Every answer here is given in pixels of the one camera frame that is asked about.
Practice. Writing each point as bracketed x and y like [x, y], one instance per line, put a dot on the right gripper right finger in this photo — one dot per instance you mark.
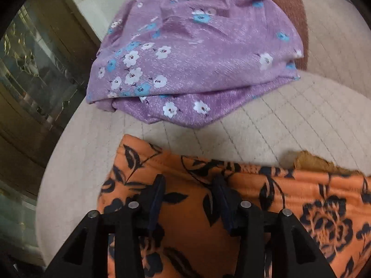
[278, 238]

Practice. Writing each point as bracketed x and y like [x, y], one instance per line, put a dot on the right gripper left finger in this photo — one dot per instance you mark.
[85, 251]

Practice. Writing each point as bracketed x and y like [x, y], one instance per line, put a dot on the orange black floral blouse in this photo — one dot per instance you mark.
[190, 241]

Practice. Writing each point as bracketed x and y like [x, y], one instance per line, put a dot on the wooden glass door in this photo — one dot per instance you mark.
[47, 49]

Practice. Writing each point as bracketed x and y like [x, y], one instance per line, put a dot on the purple floral cloth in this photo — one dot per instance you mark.
[191, 62]

